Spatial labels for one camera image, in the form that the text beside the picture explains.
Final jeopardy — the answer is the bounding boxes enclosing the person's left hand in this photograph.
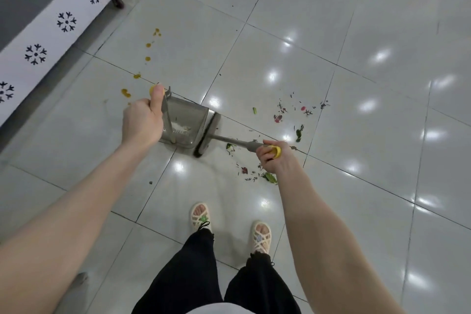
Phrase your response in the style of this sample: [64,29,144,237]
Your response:
[121,83,166,149]

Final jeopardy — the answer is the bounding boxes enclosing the person's right hand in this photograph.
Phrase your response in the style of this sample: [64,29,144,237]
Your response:
[256,140,304,175]

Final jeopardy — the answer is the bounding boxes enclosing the leaf debris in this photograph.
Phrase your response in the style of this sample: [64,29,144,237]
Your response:
[149,91,332,185]

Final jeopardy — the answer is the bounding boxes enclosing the grey dustpan with yellow-tipped handle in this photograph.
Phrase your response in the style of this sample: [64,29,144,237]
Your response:
[149,85,211,151]

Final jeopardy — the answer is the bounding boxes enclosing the grey broom with yellow cap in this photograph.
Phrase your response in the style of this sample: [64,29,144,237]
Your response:
[194,112,282,160]

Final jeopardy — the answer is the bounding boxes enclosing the person's left forearm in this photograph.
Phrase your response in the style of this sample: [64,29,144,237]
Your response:
[0,140,148,314]

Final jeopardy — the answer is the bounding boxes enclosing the person's right forearm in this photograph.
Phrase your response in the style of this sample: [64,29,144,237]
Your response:
[276,166,405,314]

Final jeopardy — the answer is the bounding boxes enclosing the person's right beige sandal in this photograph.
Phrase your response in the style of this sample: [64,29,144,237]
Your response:
[251,220,273,256]

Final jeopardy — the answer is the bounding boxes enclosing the person's beige sandal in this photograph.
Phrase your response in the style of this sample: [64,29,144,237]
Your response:
[190,202,213,234]
[251,220,273,256]

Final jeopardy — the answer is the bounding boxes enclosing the person's left beige sandal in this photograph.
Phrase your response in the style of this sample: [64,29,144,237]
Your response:
[190,202,213,234]

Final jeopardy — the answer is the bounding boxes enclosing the person's black trousers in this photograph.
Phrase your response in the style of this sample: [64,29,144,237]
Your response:
[131,229,302,314]

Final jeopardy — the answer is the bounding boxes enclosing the person's white shirt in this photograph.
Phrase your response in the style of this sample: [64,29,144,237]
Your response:
[183,302,258,314]

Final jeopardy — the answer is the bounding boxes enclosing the orange liquid spill drops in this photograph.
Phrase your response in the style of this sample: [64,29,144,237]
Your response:
[120,27,162,99]

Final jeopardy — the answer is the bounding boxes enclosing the grey glass display freezer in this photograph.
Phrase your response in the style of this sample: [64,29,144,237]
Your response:
[0,0,130,129]

